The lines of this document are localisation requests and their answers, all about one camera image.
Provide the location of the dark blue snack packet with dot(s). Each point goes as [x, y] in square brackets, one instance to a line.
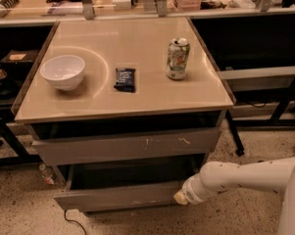
[125, 80]

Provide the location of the grey top drawer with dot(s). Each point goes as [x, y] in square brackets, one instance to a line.
[131, 146]

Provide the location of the grey metal side shelf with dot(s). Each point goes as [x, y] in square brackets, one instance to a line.
[257, 90]

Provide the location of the plastic bottle on floor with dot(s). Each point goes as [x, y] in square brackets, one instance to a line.
[47, 174]

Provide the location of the black box with label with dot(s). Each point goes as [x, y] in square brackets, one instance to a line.
[19, 57]

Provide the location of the green white soda can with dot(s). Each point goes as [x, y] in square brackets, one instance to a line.
[178, 53]

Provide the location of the grey drawer cabinet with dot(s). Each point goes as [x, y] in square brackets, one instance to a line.
[96, 108]

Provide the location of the white ceramic bowl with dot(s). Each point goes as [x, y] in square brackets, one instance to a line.
[64, 72]

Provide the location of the grey drawer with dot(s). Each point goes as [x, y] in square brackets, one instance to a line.
[124, 185]
[131, 146]

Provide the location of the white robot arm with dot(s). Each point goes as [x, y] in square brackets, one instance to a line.
[214, 178]

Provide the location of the yellow foam padded gripper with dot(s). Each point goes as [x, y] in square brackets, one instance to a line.
[188, 192]

